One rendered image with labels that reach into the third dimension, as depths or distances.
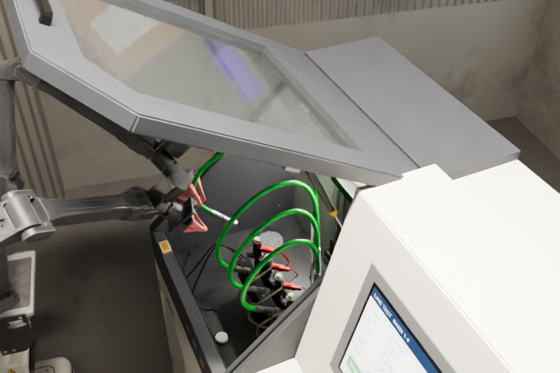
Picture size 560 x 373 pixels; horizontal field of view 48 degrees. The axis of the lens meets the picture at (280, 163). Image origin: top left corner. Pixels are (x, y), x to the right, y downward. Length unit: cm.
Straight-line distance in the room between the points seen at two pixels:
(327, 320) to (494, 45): 295
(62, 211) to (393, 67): 109
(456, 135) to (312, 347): 68
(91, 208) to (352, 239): 61
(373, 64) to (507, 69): 250
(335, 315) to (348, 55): 87
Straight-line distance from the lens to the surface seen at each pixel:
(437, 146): 168
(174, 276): 205
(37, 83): 185
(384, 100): 184
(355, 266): 148
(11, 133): 196
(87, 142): 377
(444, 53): 411
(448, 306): 126
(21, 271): 207
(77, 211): 148
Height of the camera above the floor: 248
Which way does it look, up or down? 38 degrees down
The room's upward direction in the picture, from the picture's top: 1 degrees clockwise
